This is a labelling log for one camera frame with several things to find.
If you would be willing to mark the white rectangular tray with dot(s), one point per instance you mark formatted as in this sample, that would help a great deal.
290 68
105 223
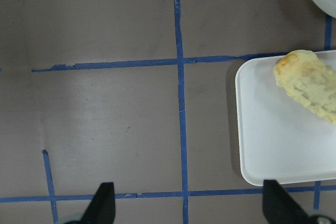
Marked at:
279 138

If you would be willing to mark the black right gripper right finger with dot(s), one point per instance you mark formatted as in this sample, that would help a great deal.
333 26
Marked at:
280 207

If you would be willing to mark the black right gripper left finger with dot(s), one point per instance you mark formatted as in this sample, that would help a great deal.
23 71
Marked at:
102 207

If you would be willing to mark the yellow bread piece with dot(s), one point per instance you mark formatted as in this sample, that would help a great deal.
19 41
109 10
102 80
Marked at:
309 81

